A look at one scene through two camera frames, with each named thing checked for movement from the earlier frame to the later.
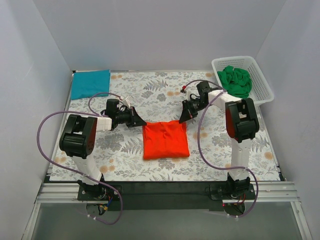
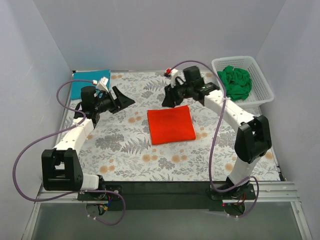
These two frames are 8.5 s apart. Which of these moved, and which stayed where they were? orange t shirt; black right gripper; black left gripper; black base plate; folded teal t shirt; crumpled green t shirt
Moved: black right gripper; orange t shirt; black left gripper
Stayed: black base plate; folded teal t shirt; crumpled green t shirt
